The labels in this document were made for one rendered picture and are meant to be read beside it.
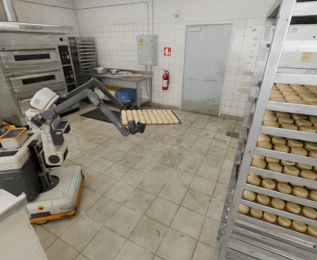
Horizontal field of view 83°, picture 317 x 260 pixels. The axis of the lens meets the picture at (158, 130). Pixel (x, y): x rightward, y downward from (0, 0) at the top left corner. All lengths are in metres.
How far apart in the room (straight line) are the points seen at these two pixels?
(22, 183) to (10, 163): 0.23
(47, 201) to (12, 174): 0.42
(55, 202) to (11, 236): 0.81
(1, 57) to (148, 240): 3.84
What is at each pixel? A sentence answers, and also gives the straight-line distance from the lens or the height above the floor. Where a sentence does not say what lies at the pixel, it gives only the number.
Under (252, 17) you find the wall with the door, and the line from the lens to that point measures 4.44.
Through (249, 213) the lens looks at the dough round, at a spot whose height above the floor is 0.95.
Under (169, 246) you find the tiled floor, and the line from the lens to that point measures 1.97.
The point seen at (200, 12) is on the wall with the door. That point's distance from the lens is 4.63.
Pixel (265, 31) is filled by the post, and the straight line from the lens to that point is 1.10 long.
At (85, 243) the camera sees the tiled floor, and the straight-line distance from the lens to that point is 2.09.
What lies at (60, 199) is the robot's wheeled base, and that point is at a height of 0.28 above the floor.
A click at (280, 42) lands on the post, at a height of 1.69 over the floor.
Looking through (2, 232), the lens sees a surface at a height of 0.79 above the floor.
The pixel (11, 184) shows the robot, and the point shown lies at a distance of 2.14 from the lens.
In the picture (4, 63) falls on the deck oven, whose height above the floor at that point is 1.36.
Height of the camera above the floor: 1.69
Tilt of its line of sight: 26 degrees down
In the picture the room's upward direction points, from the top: straight up
